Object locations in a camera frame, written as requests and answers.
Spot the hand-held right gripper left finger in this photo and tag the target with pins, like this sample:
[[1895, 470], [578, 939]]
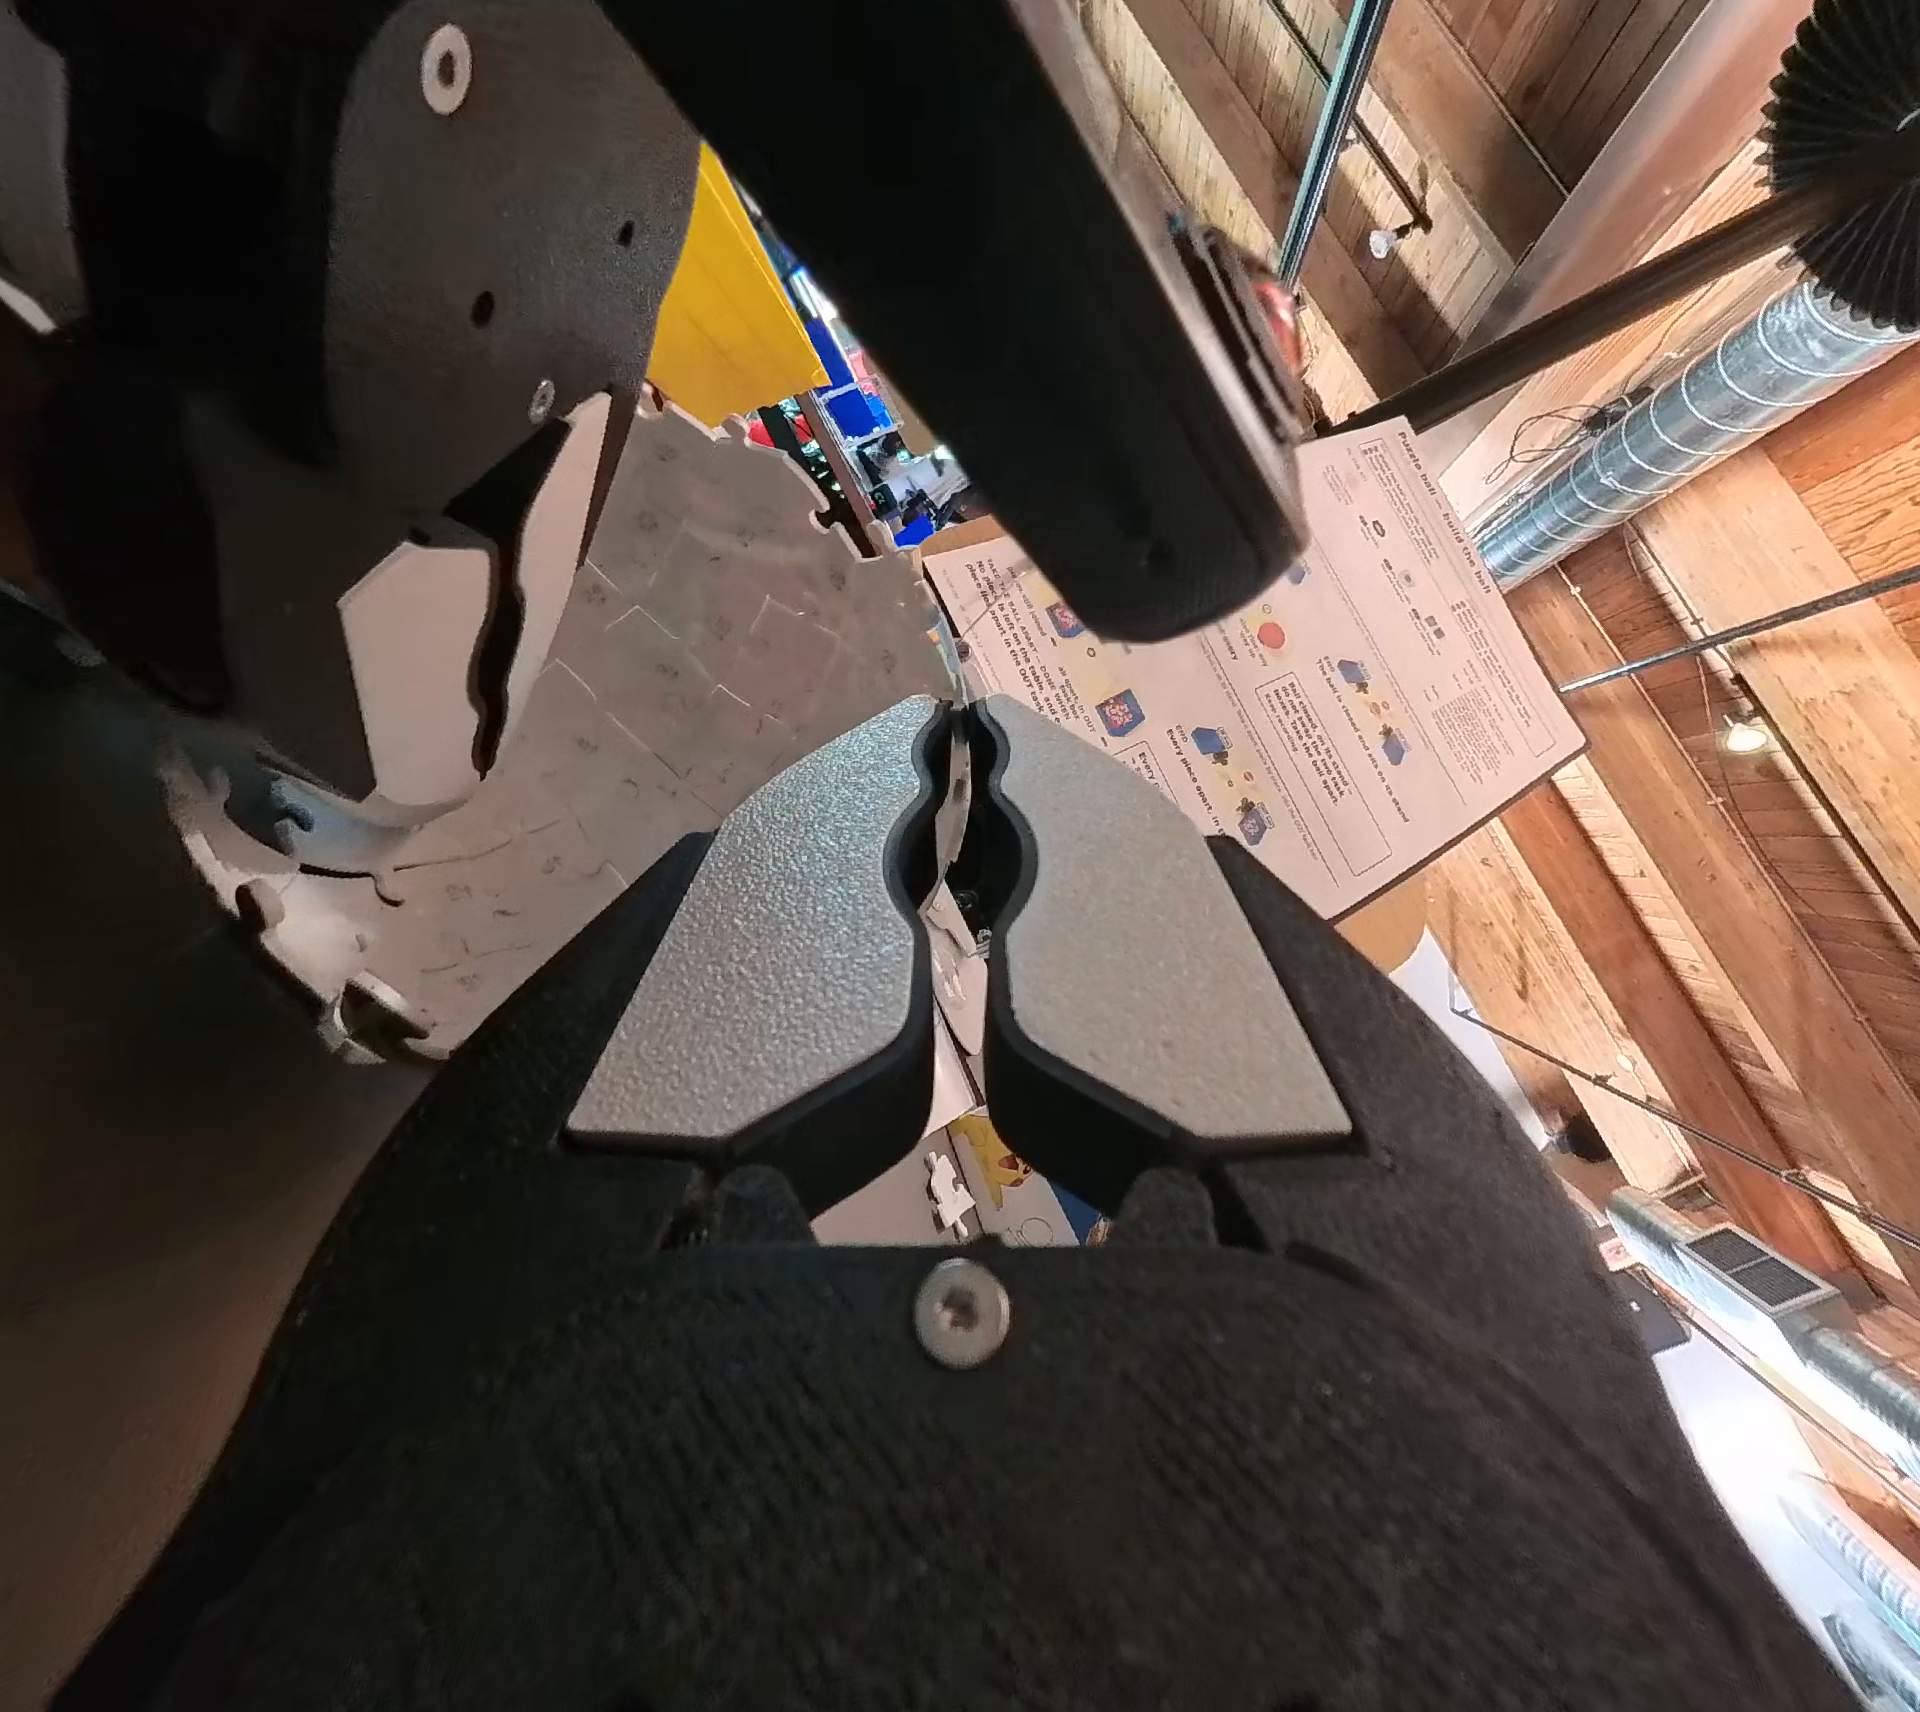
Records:
[[764, 976]]

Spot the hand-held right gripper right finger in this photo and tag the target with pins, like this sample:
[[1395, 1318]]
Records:
[[1154, 976]]

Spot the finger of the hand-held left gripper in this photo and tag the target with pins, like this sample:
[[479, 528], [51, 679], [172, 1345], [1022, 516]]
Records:
[[562, 542], [420, 676]]

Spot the partly built puzzle ball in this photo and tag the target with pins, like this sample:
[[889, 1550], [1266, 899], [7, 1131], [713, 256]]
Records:
[[704, 692]]

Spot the colourful puzzle box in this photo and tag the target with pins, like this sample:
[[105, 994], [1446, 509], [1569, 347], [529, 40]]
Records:
[[1020, 1180]]

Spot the yellow plastic bin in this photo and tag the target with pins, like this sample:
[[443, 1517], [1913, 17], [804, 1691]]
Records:
[[734, 302]]

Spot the blue storage bins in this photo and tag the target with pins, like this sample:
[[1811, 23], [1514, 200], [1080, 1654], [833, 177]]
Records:
[[862, 407]]

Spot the white instruction sheet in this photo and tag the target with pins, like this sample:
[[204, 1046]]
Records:
[[1424, 692]]

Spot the ceiling track light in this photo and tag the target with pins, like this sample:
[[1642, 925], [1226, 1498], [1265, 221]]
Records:
[[1741, 735], [1382, 240]]

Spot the thin steel tension rod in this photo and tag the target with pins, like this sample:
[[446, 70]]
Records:
[[1739, 632], [1695, 1120]]

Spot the ceiling vent grille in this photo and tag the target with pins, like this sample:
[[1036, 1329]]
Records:
[[1755, 1269]]

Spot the black table lamp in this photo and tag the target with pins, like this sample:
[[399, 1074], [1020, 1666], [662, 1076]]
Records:
[[1853, 137]]

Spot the metal ceiling rail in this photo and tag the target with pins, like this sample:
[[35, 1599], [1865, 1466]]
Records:
[[1349, 17]]

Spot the silver ventilation duct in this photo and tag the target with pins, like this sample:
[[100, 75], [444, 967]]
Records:
[[1679, 437], [1860, 1382]]

